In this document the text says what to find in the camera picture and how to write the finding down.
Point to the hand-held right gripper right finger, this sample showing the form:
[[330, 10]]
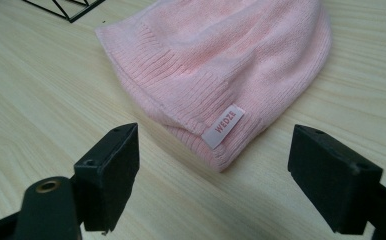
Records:
[[331, 180]]

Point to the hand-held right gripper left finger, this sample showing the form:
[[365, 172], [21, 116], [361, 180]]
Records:
[[109, 180]]

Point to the pink knitted beanie hat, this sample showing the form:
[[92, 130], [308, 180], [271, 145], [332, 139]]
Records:
[[214, 63]]

